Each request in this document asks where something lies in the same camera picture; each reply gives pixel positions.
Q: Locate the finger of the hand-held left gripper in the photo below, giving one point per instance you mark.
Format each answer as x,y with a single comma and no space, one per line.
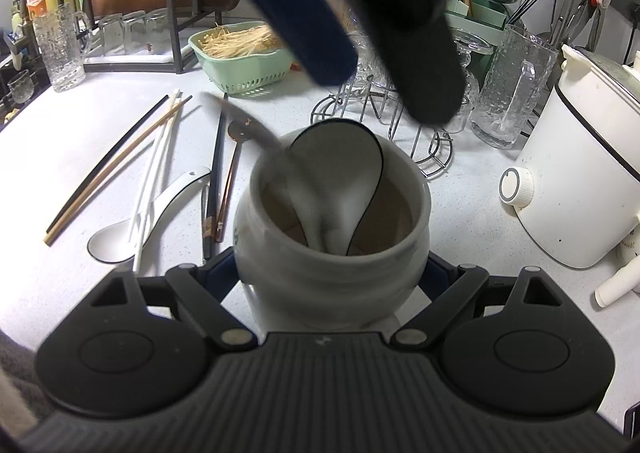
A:
410,33
300,23

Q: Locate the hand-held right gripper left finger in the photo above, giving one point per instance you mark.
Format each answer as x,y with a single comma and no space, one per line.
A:
220,268

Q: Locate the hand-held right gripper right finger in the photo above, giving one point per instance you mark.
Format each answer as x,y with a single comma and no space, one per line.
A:
437,278

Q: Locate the white ceramic mug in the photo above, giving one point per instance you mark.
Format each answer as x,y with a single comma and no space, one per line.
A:
325,283

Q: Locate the white ceramic spoon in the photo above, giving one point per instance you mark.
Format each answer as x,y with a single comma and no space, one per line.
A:
112,245
335,173

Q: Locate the large metal spoon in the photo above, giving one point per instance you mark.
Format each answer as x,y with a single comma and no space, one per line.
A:
250,130

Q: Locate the copper teaspoon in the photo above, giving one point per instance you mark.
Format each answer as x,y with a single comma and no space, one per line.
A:
239,129

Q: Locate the wooden chopstick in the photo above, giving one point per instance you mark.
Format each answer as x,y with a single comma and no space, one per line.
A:
150,127

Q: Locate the round clear glass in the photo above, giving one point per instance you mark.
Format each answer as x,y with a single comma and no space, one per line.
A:
370,68

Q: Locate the stemmed clear glass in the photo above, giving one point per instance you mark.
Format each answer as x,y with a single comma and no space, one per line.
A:
472,40

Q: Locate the enoki mushrooms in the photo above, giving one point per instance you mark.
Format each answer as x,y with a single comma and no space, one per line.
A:
235,43

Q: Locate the green utensil holder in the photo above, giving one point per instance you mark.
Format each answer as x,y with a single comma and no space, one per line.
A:
485,13

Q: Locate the green strainer basket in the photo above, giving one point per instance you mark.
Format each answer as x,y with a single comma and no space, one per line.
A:
240,73

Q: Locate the textured glass mug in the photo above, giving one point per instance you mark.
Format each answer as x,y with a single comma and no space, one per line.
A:
60,53
505,93

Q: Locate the black dish rack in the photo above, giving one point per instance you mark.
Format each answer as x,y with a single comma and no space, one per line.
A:
177,43

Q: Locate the small clear glass cup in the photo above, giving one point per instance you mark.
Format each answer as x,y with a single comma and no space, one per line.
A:
110,33
159,28
135,30

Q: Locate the white electric pot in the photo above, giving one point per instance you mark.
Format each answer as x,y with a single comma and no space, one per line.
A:
575,183

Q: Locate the patterned ceramic bowl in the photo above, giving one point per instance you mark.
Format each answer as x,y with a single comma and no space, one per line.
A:
632,245

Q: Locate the white pot lid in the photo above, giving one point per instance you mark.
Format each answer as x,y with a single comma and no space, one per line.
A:
615,73

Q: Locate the grey clothing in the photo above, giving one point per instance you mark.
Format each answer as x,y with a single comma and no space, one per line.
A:
15,363

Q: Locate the dark kitchen sink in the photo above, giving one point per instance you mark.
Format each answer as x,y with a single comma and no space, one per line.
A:
7,113

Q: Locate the small stemmed glass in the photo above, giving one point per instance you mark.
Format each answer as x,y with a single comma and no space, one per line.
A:
20,88

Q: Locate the pale green bottle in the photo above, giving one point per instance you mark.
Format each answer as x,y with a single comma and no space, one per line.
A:
17,20

